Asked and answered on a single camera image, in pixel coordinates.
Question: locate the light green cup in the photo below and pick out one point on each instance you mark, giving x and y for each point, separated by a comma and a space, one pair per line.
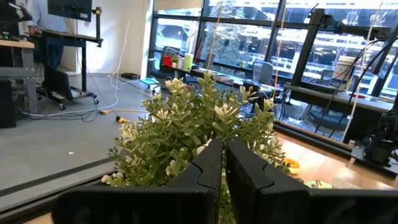
188, 62

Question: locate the grey woven placemat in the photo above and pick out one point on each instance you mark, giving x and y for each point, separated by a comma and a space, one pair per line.
343, 184

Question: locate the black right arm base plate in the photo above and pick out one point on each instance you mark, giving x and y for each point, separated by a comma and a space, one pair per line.
357, 152

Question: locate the person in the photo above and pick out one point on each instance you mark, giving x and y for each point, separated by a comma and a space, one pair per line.
37, 18

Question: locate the black pole stand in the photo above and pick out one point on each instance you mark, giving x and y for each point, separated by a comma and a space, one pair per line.
308, 46

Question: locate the small potted plant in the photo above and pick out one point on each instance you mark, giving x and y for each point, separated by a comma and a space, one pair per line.
174, 61

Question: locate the dark office chair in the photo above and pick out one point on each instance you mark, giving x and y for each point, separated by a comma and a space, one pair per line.
168, 53

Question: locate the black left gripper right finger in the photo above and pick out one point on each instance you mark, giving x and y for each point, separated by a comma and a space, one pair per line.
280, 202

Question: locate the small yellow-orange donut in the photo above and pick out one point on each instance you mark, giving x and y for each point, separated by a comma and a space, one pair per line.
292, 166

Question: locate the grey mesh office chair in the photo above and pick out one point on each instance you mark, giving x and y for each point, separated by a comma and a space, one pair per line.
262, 73

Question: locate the black metal table frame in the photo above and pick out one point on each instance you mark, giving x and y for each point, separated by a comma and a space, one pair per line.
311, 137

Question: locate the red cup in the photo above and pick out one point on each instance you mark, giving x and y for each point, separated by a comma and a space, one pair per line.
167, 61

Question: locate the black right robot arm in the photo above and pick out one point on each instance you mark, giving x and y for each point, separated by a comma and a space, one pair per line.
381, 140

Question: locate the artificial green potted plant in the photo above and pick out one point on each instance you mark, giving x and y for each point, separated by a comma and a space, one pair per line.
186, 130

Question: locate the black rolling standing desk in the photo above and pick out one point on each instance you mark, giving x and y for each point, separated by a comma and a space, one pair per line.
84, 62

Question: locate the wooden top desk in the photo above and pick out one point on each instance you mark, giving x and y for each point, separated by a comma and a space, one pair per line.
18, 44

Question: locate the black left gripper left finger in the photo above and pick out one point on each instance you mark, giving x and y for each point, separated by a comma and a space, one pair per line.
186, 202

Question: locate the black computer case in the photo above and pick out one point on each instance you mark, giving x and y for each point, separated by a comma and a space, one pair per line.
7, 104

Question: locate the dark window-side desk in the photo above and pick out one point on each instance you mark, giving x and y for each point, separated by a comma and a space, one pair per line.
199, 73

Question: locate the black monitor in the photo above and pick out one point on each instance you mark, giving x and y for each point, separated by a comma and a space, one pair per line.
70, 9

